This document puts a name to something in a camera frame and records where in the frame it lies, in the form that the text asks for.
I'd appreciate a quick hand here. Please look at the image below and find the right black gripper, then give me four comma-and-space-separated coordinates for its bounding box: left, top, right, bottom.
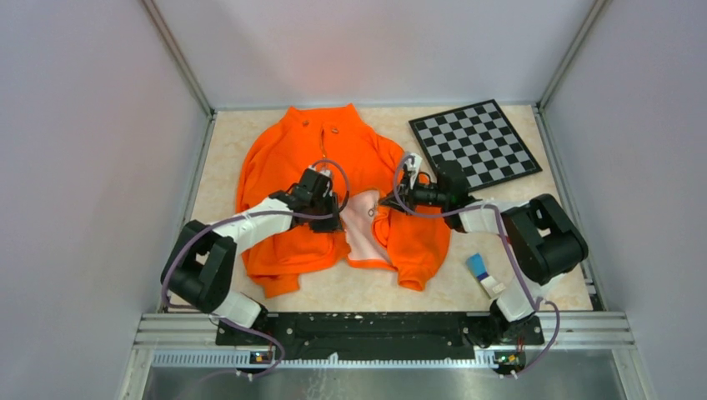
381, 172, 449, 217

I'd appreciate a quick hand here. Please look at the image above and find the orange zip-up jacket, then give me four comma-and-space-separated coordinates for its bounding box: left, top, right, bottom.
235, 105, 451, 298

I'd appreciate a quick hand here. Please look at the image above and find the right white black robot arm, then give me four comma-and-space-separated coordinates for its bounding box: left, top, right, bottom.
379, 153, 589, 343

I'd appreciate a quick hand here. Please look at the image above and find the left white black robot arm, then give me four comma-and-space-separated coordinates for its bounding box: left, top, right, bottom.
160, 167, 342, 345

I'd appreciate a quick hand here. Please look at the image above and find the blue and white box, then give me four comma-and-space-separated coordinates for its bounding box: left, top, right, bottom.
465, 253, 505, 300

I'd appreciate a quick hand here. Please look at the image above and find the black and grey checkerboard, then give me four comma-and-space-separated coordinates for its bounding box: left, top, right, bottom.
409, 99, 543, 192

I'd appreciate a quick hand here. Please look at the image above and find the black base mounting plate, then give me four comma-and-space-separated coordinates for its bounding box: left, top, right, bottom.
215, 312, 544, 361

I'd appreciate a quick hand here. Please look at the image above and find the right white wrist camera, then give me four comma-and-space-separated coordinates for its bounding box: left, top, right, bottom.
402, 152, 423, 181

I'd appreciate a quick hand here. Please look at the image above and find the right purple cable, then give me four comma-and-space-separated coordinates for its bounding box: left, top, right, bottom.
392, 153, 562, 379

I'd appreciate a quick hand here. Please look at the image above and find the aluminium frame rail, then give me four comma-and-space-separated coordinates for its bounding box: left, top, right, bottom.
119, 312, 648, 399

